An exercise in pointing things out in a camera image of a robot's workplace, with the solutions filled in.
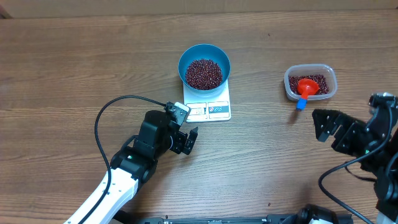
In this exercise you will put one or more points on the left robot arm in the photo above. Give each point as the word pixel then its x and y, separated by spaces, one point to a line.
pixel 136 162

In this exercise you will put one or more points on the red beans in bowl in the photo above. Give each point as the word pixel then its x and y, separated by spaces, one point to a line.
pixel 203 74

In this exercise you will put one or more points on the orange scoop with blue handle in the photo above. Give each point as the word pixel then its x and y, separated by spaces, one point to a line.
pixel 305 88

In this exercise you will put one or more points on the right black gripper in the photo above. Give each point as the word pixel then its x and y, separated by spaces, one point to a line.
pixel 349 129

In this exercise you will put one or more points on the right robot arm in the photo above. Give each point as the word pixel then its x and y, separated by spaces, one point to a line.
pixel 373 144

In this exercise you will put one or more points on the white digital kitchen scale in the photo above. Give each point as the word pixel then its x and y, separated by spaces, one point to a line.
pixel 208 106

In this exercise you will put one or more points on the clear plastic food container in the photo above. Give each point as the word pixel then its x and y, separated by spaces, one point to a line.
pixel 311 69

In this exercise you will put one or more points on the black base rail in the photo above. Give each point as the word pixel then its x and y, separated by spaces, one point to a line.
pixel 308 214

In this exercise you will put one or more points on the red adzuki beans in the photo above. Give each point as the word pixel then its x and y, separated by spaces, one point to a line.
pixel 319 79

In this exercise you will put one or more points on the teal plastic bowl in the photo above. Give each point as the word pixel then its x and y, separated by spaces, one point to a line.
pixel 206 51

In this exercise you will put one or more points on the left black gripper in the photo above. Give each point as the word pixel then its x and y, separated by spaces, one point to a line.
pixel 178 144

